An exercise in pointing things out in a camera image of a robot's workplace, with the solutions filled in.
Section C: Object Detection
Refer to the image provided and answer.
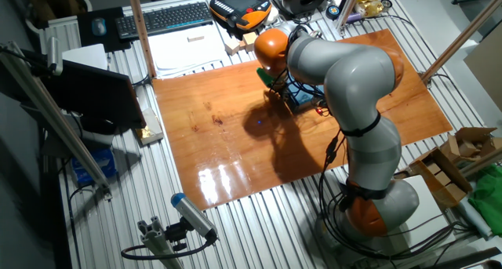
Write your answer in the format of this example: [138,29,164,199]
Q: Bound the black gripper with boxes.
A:
[267,75,290,102]

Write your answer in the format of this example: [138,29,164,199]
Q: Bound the blue-grey drawer case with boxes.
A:
[289,76,326,112]

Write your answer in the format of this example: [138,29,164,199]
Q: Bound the large wooden block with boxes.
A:
[242,31,260,53]

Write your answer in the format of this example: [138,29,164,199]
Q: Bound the medium wooden block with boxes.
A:
[224,39,242,56]

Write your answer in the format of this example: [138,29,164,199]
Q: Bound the glossy wooden board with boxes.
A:
[151,28,454,211]

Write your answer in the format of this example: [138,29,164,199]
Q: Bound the black and orange teach pendant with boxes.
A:
[209,0,273,38]

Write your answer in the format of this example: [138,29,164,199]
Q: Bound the white paper stack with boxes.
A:
[147,24,232,78]

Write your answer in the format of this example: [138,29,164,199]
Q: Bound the yellow bottle clutter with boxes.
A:
[355,0,393,19]

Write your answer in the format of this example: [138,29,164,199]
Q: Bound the small box with gold foil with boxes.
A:
[135,107,165,146]

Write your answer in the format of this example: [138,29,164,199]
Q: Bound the black keyboard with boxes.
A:
[115,1,215,41]

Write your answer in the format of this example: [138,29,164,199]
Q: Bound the black mouse pad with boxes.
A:
[76,5,133,53]

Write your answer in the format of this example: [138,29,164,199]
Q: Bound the brown cardboard box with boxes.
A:
[407,147,474,211]

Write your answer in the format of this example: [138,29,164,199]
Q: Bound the black monitor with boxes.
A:
[21,49,147,131]

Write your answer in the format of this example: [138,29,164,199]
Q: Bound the blue computer mouse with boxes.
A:
[91,16,107,37]

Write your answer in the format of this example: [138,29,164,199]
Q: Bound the open cardboard box with flaps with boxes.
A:
[438,126,502,164]

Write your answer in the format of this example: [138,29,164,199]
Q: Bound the white box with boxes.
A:
[61,43,109,71]

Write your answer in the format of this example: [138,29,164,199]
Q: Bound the blue tissue pack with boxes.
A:
[70,147,118,187]

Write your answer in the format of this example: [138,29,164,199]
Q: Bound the flat cardboard sheet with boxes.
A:
[464,29,502,113]

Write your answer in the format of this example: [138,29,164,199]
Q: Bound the long aluminium beam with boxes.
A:
[0,41,113,199]

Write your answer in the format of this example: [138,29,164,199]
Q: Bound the green cloth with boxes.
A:
[468,174,502,237]

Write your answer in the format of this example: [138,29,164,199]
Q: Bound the black wrist cable bundle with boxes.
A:
[270,24,330,109]

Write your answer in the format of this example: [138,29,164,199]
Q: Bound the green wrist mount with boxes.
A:
[256,67,275,88]

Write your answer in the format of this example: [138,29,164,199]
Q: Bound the aluminium frame post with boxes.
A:
[335,0,364,31]

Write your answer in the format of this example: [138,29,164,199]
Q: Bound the silver camera with blue cap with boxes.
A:
[170,192,219,241]

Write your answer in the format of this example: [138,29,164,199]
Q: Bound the upright wooden frame post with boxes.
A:
[127,0,158,78]

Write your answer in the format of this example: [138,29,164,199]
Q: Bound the slanted wooden frame post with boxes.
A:
[421,0,502,84]

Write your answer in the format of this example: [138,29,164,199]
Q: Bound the aluminium camera mount profile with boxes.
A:
[136,216,184,269]

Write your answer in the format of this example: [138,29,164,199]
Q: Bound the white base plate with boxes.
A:
[395,174,458,254]

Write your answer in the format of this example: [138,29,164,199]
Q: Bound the black camera cable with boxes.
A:
[120,237,216,261]

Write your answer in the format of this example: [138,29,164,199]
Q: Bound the silver camera on beam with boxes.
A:
[45,35,64,76]

